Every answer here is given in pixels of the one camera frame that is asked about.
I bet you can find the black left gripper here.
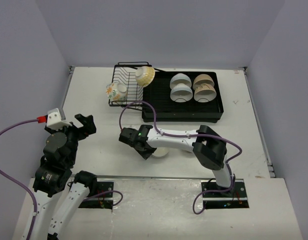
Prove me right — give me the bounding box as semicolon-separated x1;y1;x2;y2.
45;113;96;165

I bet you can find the light blue bowl front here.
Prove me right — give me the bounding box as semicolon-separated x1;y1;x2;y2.
152;147;169;159

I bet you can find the light blue bowl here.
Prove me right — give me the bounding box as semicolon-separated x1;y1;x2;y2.
152;147;169;159
170;83;193;103
169;73;192;89

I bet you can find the beige bowl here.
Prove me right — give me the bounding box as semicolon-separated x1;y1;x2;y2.
194;83;217;103
192;74;215;90
181;149;192;153

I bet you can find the beige bowl front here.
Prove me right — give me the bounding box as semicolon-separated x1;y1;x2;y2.
181;149;192;153

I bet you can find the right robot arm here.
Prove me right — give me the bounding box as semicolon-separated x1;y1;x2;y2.
118;124;235;197

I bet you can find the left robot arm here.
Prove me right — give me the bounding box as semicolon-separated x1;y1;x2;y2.
22;108;98;240

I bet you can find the floral orange green bowl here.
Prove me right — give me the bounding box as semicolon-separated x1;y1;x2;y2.
106;82;128;102

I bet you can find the black drain tray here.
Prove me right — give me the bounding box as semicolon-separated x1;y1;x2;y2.
142;71;224;123

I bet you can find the yellow dotted white bowl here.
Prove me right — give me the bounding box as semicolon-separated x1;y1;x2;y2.
135;66;156;88

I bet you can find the light blue bowl back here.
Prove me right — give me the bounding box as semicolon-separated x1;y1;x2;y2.
169;73;192;89

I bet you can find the beige bowl back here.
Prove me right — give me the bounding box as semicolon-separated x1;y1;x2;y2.
192;74;215;90

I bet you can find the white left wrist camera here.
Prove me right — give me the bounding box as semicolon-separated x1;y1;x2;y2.
46;108;72;131

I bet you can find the aluminium table edge rail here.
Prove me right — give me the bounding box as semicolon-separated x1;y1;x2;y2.
60;66;75;108

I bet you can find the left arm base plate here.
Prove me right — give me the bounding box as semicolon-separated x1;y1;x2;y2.
77;181;115;210

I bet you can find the black wire dish rack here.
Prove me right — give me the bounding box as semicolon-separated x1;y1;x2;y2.
108;61;158;108

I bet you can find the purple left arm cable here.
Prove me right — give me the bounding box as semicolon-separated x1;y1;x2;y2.
0;116;49;240

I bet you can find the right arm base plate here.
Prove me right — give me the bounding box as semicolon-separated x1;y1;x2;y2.
202;181;250;210

